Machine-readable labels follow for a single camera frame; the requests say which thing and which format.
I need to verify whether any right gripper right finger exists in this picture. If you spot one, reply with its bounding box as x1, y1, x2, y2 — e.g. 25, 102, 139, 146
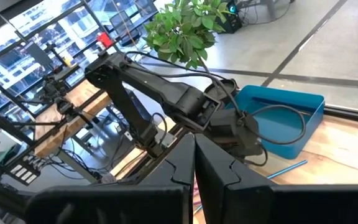
195, 134, 358, 224

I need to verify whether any red object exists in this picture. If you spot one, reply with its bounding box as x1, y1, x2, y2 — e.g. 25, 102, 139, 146
96, 32, 114, 50

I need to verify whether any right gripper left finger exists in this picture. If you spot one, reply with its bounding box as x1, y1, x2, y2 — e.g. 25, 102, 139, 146
25, 133, 196, 224

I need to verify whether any grey metal bracket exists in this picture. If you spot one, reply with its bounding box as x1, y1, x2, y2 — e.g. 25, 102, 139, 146
154, 129, 178, 149

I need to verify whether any green potted plant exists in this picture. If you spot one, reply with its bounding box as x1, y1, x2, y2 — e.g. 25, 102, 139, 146
142, 0, 239, 101

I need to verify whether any wooden background table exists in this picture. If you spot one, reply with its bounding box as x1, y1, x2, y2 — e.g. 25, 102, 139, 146
33, 79, 114, 159

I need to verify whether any blue rectangular bin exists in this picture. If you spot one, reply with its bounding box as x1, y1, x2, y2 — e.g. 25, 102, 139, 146
225, 84, 326, 161

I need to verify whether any black power strip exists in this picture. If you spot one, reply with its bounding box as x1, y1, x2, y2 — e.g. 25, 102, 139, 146
7, 161, 40, 187

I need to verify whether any black computer tower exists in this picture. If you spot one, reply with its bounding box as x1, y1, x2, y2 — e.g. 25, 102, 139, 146
214, 0, 244, 34

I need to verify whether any blue handle paintbrush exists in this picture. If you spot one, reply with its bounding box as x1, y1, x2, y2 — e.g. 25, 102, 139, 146
265, 159, 309, 180

